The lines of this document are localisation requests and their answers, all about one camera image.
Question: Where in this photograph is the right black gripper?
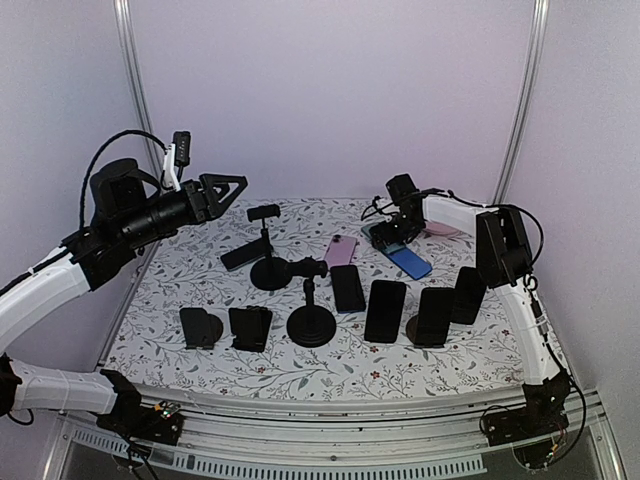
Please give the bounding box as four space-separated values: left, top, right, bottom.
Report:
369 212 420 251

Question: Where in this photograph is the teal green phone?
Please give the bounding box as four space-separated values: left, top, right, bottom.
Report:
361 221 404 254

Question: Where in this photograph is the blue phone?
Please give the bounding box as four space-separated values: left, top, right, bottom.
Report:
386 247 432 280

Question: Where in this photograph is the black phone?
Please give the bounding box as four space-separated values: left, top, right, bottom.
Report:
451 266 487 325
330 265 366 314
412 287 455 348
364 280 407 344
220 239 267 272

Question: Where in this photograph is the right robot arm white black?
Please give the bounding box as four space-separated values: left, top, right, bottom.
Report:
372 173 571 436

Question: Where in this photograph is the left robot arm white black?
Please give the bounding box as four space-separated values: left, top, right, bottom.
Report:
1 158 248 434

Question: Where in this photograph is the pink phone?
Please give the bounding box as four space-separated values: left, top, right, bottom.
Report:
324 234 358 269

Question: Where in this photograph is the dark grey folding stand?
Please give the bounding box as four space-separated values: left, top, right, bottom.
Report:
406 316 418 345

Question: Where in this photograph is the black round-base clamp stand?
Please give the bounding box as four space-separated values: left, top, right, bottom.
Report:
286 257 336 348

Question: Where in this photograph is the black folding stand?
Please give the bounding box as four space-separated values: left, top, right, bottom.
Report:
179 307 224 350
229 306 273 353

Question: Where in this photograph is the black folding stand far left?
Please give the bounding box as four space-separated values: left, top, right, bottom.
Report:
179 307 224 350

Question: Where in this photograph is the pink plate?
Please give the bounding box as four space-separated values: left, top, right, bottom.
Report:
422 224 465 239

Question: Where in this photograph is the floral table mat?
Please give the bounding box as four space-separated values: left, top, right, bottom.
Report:
102 200 561 403

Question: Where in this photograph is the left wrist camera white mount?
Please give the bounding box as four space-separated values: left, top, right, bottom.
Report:
160 131 191 191

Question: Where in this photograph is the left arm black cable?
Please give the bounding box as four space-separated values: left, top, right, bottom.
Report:
77 129 169 236

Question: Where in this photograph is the left aluminium corner post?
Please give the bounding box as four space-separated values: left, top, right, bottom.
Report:
112 0 167 193

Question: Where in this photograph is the aluminium corner post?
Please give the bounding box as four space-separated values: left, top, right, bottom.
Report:
112 0 167 193
493 0 550 203

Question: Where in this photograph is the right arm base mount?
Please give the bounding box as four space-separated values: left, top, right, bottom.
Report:
479 383 571 446

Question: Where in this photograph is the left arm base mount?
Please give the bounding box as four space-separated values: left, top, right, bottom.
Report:
96 369 185 446

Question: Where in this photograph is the front aluminium rail frame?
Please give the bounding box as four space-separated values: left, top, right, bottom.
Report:
43 388 631 479

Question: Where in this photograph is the right aluminium corner post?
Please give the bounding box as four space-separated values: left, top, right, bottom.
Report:
493 0 550 203

